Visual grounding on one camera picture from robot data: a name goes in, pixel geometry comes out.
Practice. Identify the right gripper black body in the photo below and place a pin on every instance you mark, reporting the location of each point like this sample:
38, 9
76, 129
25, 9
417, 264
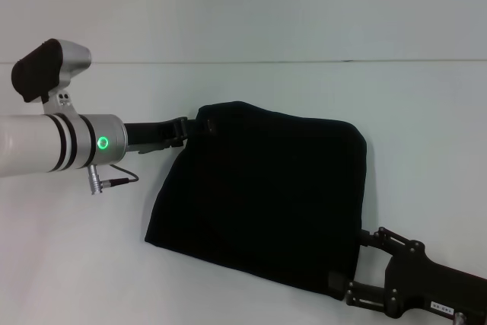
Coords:
437, 283

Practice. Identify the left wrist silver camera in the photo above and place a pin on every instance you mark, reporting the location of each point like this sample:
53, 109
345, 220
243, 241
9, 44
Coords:
45, 70

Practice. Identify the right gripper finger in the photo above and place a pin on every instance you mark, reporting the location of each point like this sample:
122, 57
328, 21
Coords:
361, 292
384, 239

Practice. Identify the black shirt with FREE print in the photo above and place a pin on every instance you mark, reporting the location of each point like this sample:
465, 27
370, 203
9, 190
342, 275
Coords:
258, 192

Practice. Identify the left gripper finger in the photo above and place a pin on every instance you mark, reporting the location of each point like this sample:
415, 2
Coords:
177, 143
198, 125

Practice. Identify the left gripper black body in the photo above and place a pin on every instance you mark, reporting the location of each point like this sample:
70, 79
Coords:
148, 134

